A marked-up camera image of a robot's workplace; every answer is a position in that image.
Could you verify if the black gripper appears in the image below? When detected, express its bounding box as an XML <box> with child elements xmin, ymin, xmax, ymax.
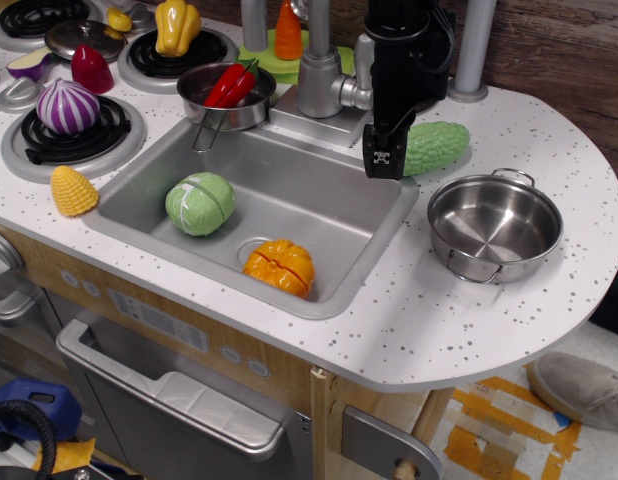
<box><xmin>362</xmin><ymin>37</ymin><xmax>450</xmax><ymax>180</ymax></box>

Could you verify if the green bumpy toy squash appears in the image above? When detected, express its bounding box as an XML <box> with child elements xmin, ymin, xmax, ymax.
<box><xmin>403</xmin><ymin>121</ymin><xmax>470</xmax><ymax>177</ymax></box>

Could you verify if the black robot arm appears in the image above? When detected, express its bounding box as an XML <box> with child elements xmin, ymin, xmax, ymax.
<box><xmin>362</xmin><ymin>0</ymin><xmax>455</xmax><ymax>180</ymax></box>

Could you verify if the large steel pot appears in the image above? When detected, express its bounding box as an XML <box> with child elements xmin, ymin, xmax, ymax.
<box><xmin>427</xmin><ymin>168</ymin><xmax>564</xmax><ymax>284</ymax></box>

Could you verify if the steel pot lid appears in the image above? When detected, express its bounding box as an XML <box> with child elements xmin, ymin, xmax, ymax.
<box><xmin>45</xmin><ymin>19</ymin><xmax>127</xmax><ymax>62</ymax></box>

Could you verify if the silver toy faucet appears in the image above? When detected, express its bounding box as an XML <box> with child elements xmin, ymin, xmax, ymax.
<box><xmin>269</xmin><ymin>0</ymin><xmax>375</xmax><ymax>147</ymax></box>

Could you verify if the grey toy sink basin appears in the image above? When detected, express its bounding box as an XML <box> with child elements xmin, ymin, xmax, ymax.
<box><xmin>85</xmin><ymin>120</ymin><xmax>419</xmax><ymax>320</ymax></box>

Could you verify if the grey support pole right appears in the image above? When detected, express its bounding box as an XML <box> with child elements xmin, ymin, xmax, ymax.
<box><xmin>447</xmin><ymin>0</ymin><xmax>497</xmax><ymax>103</ymax></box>

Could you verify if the grey support pole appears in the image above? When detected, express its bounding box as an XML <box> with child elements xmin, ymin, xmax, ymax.
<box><xmin>447</xmin><ymin>0</ymin><xmax>497</xmax><ymax>103</ymax></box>
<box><xmin>240</xmin><ymin>0</ymin><xmax>268</xmax><ymax>52</ymax></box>

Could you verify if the small steel saucepan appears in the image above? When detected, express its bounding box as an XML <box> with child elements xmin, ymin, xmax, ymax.
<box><xmin>177</xmin><ymin>59</ymin><xmax>277</xmax><ymax>153</ymax></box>

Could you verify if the orange toy carrot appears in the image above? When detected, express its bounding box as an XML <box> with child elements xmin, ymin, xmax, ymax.
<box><xmin>274</xmin><ymin>0</ymin><xmax>303</xmax><ymax>61</ymax></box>

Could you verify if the orange toy pumpkin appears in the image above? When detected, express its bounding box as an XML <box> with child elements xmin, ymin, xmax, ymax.
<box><xmin>242</xmin><ymin>239</ymin><xmax>315</xmax><ymax>298</ymax></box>

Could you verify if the red toy chili pepper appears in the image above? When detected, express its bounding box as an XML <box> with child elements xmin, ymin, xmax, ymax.
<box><xmin>203</xmin><ymin>59</ymin><xmax>259</xmax><ymax>108</ymax></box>

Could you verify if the grey support pole left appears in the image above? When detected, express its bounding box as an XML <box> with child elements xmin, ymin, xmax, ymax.
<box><xmin>240</xmin><ymin>0</ymin><xmax>268</xmax><ymax>52</ymax></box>

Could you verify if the green toy cabbage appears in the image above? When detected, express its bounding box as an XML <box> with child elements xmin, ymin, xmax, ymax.
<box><xmin>165</xmin><ymin>172</ymin><xmax>236</xmax><ymax>236</ymax></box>

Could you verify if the yellow toy bell pepper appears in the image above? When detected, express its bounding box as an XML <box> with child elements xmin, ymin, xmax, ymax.
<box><xmin>155</xmin><ymin>0</ymin><xmax>202</xmax><ymax>58</ymax></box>

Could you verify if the back right stove burner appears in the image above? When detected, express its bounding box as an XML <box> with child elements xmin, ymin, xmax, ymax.
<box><xmin>117</xmin><ymin>28</ymin><xmax>238</xmax><ymax>94</ymax></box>

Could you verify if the stove burner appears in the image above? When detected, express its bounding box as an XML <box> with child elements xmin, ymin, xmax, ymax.
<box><xmin>1</xmin><ymin>96</ymin><xmax>146</xmax><ymax>184</ymax></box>
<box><xmin>117</xmin><ymin>28</ymin><xmax>238</xmax><ymax>94</ymax></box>
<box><xmin>0</xmin><ymin>0</ymin><xmax>103</xmax><ymax>52</ymax></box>

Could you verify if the front left stove burner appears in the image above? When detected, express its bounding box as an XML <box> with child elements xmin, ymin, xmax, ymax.
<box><xmin>1</xmin><ymin>96</ymin><xmax>146</xmax><ymax>184</ymax></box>

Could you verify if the small yellow toy vegetable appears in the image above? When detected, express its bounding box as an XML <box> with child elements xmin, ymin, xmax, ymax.
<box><xmin>106</xmin><ymin>7</ymin><xmax>133</xmax><ymax>33</ymax></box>

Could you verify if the dark red toy pepper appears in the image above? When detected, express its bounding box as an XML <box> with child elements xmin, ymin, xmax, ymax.
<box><xmin>71</xmin><ymin>44</ymin><xmax>114</xmax><ymax>95</ymax></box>

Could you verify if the yellow toy corn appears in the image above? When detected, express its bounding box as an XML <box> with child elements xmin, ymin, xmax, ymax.
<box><xmin>50</xmin><ymin>165</ymin><xmax>99</xmax><ymax>217</ymax></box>

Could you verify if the grey shoe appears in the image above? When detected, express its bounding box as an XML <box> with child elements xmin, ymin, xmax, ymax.
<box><xmin>527</xmin><ymin>352</ymin><xmax>618</xmax><ymax>432</ymax></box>

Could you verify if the purple striped toy onion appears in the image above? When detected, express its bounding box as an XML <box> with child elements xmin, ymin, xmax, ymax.
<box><xmin>36</xmin><ymin>79</ymin><xmax>100</xmax><ymax>135</ymax></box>

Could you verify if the grey toy oven door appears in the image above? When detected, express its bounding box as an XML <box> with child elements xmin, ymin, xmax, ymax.
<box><xmin>56</xmin><ymin>319</ymin><xmax>313</xmax><ymax>479</ymax></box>

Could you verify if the purple toy eggplant slice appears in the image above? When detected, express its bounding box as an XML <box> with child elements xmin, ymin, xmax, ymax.
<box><xmin>7</xmin><ymin>47</ymin><xmax>53</xmax><ymax>81</ymax></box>

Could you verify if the grey stove knob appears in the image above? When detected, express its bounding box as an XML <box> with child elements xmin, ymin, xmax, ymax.
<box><xmin>0</xmin><ymin>77</ymin><xmax>45</xmax><ymax>114</ymax></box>

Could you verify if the back left stove burner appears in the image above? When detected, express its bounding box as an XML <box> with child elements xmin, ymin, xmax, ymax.
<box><xmin>0</xmin><ymin>0</ymin><xmax>103</xmax><ymax>52</ymax></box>

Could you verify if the blue plastic object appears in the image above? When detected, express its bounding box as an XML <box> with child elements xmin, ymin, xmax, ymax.
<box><xmin>0</xmin><ymin>378</ymin><xmax>82</xmax><ymax>440</ymax></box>

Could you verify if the black braided cable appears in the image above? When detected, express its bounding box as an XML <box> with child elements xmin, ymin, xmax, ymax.
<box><xmin>0</xmin><ymin>399</ymin><xmax>58</xmax><ymax>480</ymax></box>

